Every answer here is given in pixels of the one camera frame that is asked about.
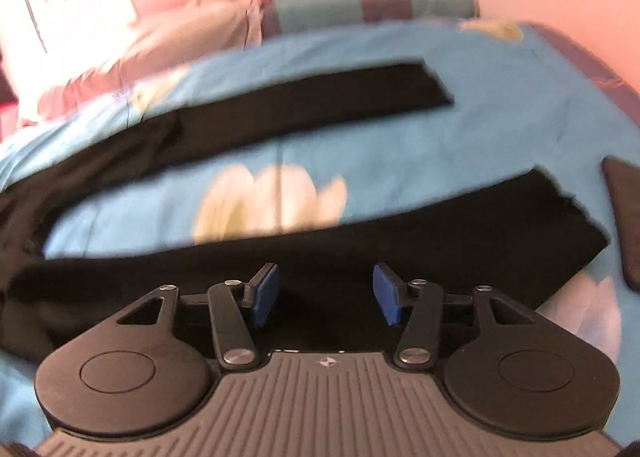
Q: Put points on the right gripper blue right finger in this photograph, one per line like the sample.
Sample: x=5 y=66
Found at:
x=392 y=294

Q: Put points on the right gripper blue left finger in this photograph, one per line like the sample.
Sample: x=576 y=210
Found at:
x=260 y=292

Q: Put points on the black knit pants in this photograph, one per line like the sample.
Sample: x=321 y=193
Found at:
x=522 y=235

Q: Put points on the dark smartphone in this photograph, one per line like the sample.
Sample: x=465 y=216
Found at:
x=623 y=182

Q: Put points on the grey pink pillow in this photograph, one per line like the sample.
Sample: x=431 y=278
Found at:
x=109 y=58

